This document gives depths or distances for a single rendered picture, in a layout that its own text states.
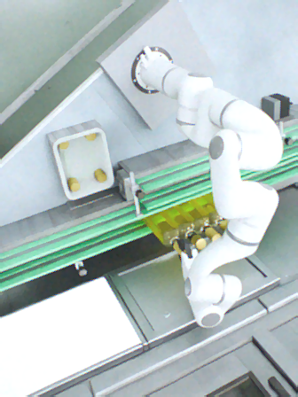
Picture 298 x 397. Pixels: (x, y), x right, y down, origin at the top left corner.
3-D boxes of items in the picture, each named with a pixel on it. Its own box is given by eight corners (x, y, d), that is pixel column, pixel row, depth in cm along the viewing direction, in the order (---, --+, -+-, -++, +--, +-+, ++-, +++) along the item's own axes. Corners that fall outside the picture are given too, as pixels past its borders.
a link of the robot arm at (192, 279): (252, 224, 99) (222, 290, 108) (205, 217, 95) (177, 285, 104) (267, 245, 91) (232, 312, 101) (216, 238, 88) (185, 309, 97)
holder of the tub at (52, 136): (65, 203, 146) (71, 213, 140) (45, 133, 132) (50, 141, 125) (108, 187, 152) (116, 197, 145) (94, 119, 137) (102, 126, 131)
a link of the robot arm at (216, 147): (230, 206, 105) (182, 204, 98) (261, 129, 96) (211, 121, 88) (268, 243, 93) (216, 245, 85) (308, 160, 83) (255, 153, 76)
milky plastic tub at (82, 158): (61, 190, 143) (67, 202, 136) (45, 133, 131) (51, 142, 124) (106, 175, 148) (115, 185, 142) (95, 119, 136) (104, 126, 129)
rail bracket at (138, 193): (127, 206, 142) (141, 224, 133) (119, 165, 133) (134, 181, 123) (134, 204, 143) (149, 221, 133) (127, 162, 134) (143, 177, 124)
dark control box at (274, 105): (261, 114, 167) (274, 120, 161) (261, 97, 163) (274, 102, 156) (276, 110, 170) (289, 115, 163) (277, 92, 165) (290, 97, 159)
